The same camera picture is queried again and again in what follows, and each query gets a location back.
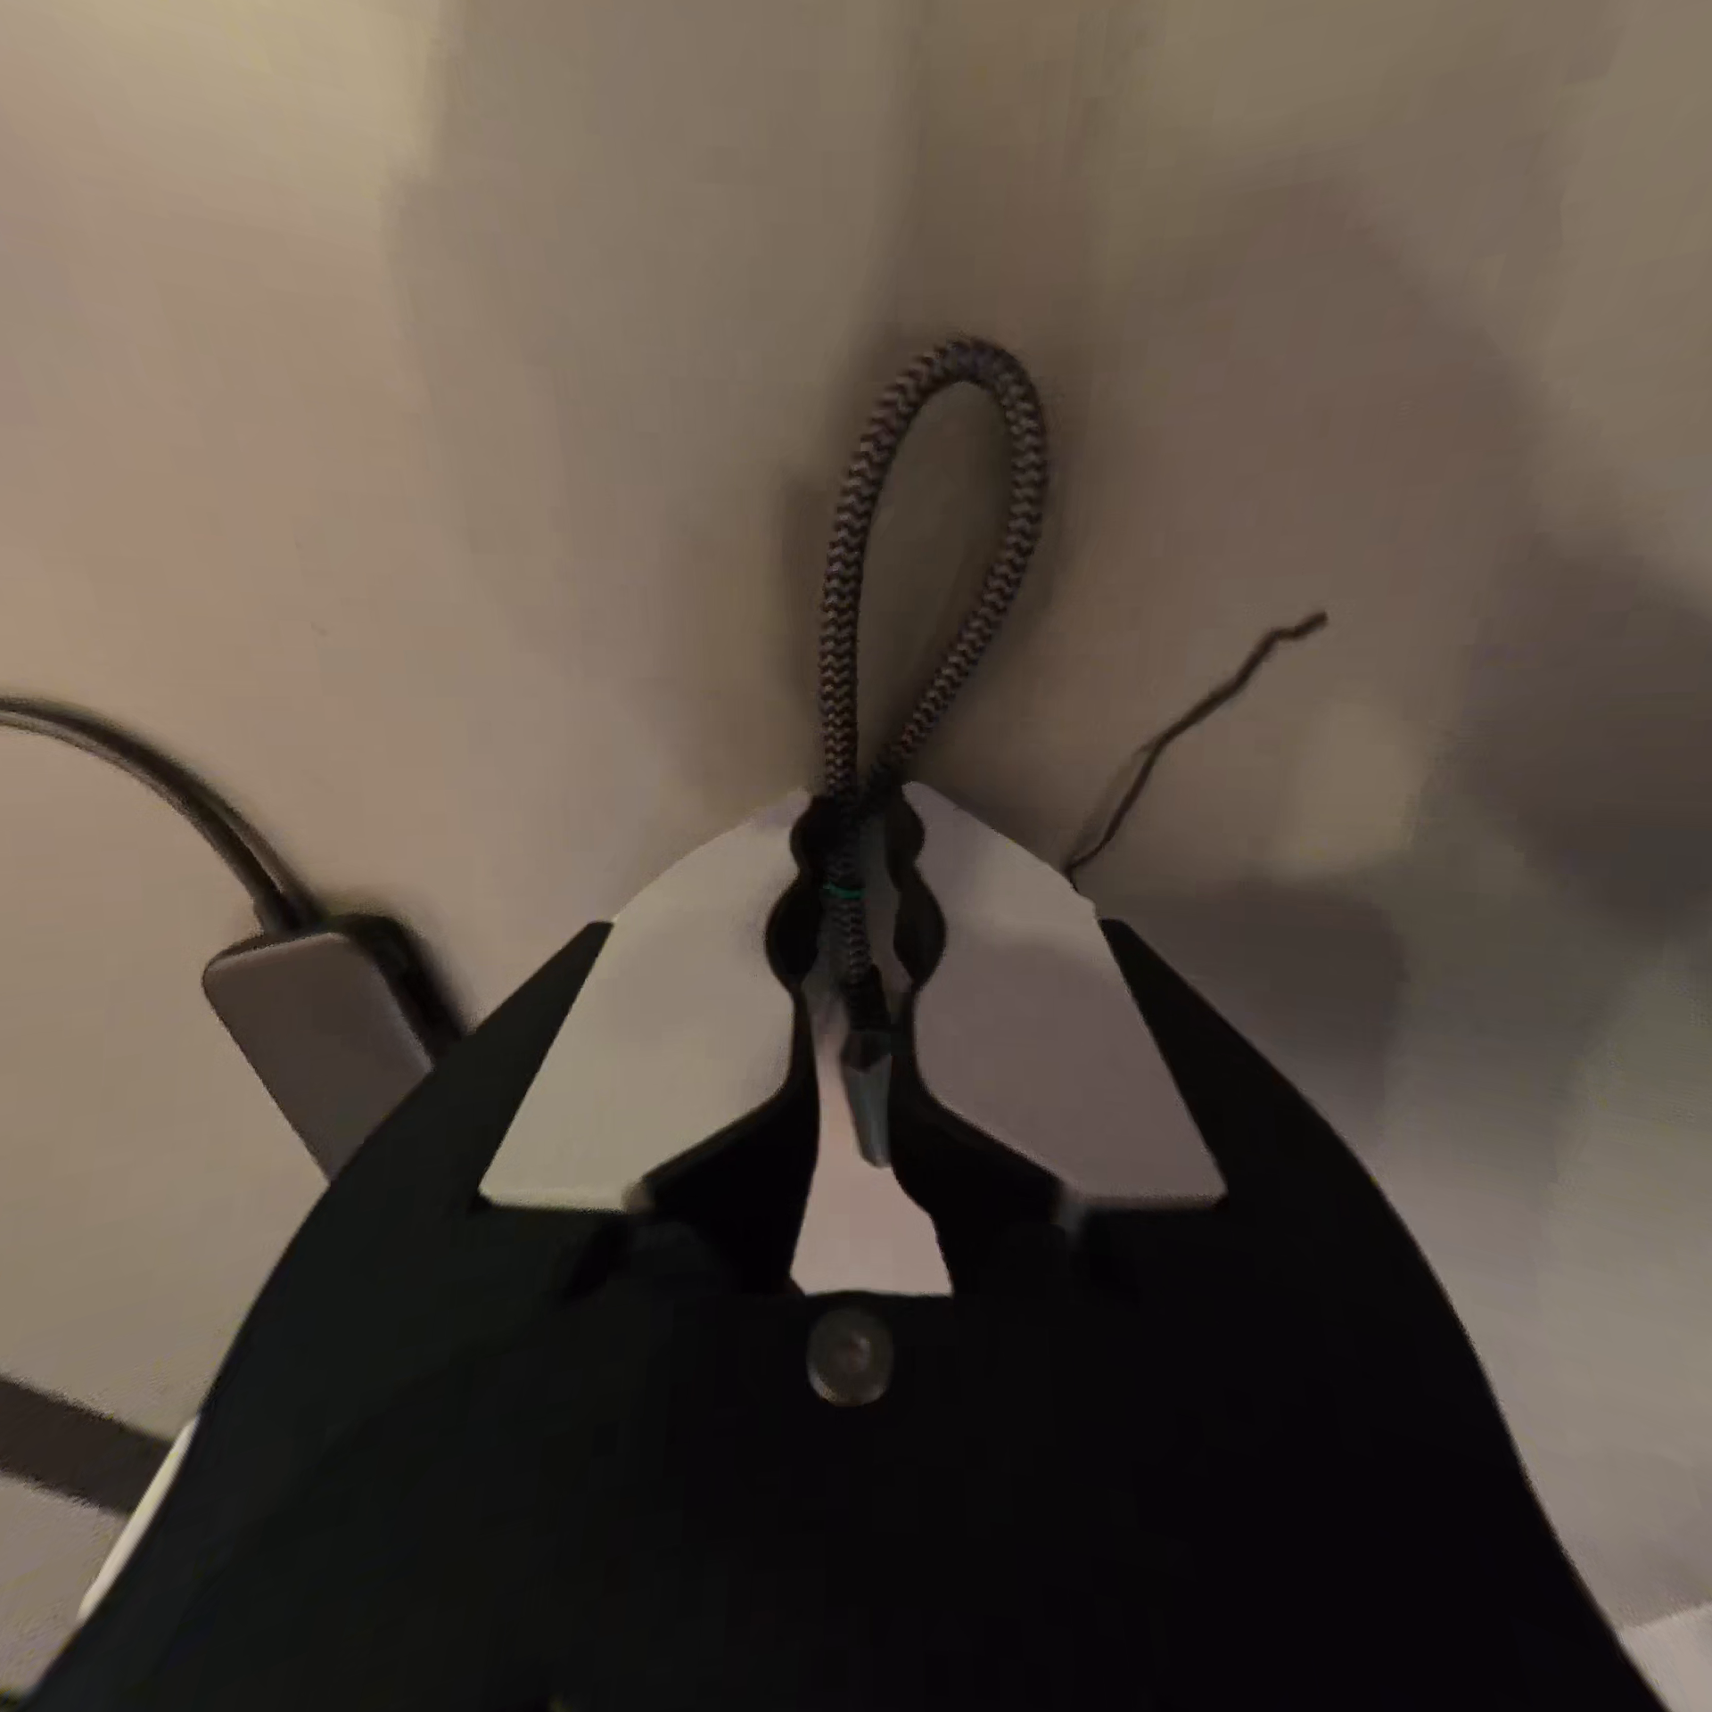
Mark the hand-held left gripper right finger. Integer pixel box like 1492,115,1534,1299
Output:
896,784,1233,1224

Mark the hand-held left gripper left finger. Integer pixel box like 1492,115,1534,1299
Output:
482,790,816,1218

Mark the braided usb cable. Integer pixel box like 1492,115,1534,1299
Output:
810,334,1050,1168

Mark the thin dark hub cable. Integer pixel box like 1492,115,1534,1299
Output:
0,701,327,943

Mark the thin black wire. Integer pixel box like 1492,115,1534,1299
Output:
1065,612,1331,878

